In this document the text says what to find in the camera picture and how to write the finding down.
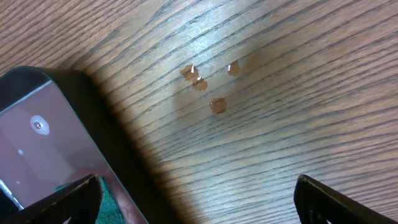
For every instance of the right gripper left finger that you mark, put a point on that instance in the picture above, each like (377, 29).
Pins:
(49, 210)

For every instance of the green sponge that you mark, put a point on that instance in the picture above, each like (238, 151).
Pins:
(109, 208)

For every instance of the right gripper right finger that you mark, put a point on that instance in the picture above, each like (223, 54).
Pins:
(315, 203)

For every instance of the black water tray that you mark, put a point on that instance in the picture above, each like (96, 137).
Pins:
(56, 130)

